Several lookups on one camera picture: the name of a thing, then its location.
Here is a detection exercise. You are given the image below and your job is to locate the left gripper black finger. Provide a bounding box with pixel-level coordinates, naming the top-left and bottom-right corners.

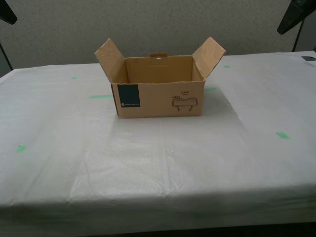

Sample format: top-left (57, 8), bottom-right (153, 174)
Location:
top-left (0, 0), bottom-right (18, 25)

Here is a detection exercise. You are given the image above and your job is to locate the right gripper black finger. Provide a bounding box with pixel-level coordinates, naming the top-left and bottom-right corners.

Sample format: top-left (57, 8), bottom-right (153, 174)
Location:
top-left (276, 0), bottom-right (316, 35)

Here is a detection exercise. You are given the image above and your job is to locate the brown cardboard box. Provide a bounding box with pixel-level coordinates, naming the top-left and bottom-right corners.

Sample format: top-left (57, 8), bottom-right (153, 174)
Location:
top-left (93, 37), bottom-right (227, 119)

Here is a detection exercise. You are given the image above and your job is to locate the dark desk with white cover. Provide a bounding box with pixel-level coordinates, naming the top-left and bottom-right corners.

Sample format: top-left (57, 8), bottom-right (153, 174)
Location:
top-left (0, 50), bottom-right (316, 223)

